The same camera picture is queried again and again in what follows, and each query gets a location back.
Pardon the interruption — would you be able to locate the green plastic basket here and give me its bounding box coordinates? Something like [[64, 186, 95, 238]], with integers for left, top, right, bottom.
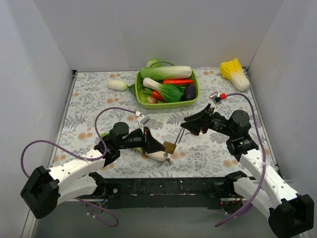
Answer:
[[135, 70, 200, 110]]

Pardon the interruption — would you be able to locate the green napa cabbage toy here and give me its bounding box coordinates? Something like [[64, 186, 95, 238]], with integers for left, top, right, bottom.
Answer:
[[140, 66, 192, 81]]

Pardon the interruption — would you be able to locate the light green leaf toy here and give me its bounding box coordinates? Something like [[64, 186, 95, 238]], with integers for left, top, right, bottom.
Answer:
[[146, 59, 162, 67]]

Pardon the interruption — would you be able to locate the floral patterned table mat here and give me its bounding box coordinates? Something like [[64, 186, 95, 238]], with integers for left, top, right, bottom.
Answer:
[[50, 68, 276, 178]]

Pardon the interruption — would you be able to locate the yellow white cabbage toy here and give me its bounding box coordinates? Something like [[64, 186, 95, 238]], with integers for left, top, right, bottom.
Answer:
[[219, 58, 250, 91]]

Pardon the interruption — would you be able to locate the bok choy toy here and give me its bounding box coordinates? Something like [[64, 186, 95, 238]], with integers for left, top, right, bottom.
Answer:
[[143, 77, 184, 103]]

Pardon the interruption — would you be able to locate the white radish toy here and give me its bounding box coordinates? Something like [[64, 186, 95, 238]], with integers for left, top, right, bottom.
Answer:
[[107, 80, 135, 91]]

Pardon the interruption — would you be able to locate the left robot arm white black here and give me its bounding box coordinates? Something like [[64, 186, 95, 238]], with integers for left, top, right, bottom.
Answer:
[[20, 122, 165, 219]]

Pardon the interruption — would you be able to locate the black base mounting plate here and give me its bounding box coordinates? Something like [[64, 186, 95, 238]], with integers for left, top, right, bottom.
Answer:
[[81, 177, 245, 212]]

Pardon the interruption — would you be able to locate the aluminium frame rail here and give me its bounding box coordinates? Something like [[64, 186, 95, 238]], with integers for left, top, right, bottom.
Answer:
[[31, 180, 298, 201]]

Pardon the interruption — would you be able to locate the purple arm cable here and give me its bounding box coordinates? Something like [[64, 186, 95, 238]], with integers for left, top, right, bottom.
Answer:
[[214, 93, 267, 228], [20, 107, 141, 228]]

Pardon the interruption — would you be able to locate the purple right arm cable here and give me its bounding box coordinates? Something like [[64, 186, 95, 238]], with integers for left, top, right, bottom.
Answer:
[[214, 93, 267, 228]]

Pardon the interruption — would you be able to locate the brass silver padlock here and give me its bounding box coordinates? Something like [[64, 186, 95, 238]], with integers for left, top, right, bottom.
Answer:
[[163, 128, 185, 154]]

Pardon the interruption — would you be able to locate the purple eggplant toy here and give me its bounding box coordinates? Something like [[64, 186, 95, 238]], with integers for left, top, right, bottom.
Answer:
[[183, 83, 196, 101]]

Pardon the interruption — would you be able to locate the small red chili toy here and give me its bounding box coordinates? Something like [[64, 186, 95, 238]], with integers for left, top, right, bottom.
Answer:
[[152, 91, 164, 102]]

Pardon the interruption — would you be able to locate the beige mushroom toy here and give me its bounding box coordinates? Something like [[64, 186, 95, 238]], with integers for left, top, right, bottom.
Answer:
[[147, 96, 159, 104]]

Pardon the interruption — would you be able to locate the celery stalk toy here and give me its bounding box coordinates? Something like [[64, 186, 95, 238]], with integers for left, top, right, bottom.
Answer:
[[100, 132, 168, 163]]

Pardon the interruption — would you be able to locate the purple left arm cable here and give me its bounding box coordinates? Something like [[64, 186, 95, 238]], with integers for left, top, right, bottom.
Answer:
[[20, 107, 141, 228]]

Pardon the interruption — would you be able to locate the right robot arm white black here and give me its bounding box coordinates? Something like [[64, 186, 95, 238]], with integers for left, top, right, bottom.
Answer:
[[181, 105, 314, 238]]

